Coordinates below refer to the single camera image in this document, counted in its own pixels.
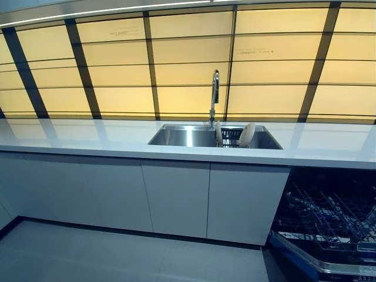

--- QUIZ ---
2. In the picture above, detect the black dish drying rack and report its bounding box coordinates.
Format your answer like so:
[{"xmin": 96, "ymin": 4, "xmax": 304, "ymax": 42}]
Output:
[{"xmin": 215, "ymin": 126, "xmax": 244, "ymax": 148}]

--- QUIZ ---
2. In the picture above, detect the white cabinet door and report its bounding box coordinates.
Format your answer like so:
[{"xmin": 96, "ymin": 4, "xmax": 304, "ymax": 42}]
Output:
[
  {"xmin": 140, "ymin": 159, "xmax": 211, "ymax": 239},
  {"xmin": 206, "ymin": 163, "xmax": 291, "ymax": 246},
  {"xmin": 0, "ymin": 151, "xmax": 155, "ymax": 233}
]

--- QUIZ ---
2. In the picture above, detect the stainless steel sink basin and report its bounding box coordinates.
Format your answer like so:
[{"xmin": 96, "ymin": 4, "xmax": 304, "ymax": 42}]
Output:
[{"xmin": 147, "ymin": 123, "xmax": 283, "ymax": 150}]

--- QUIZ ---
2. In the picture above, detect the large cream round plate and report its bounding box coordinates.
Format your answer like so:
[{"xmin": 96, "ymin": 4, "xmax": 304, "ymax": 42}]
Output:
[{"xmin": 238, "ymin": 122, "xmax": 256, "ymax": 149}]

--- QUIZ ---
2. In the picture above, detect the chrome kitchen faucet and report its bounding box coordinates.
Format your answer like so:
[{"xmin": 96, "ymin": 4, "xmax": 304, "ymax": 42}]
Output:
[{"xmin": 209, "ymin": 69, "xmax": 220, "ymax": 129}]

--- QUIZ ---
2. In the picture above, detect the open dishwasher door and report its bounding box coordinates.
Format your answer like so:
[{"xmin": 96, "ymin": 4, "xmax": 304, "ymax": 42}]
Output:
[{"xmin": 266, "ymin": 230, "xmax": 376, "ymax": 282}]

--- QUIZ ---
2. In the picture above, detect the overhead led light strip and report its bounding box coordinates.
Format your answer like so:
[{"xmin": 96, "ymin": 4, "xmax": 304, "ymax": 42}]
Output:
[{"xmin": 0, "ymin": 0, "xmax": 253, "ymax": 26}]

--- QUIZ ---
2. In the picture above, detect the wire dishwasher rack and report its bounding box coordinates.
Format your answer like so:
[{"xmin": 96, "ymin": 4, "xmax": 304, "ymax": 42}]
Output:
[{"xmin": 277, "ymin": 180, "xmax": 376, "ymax": 250}]

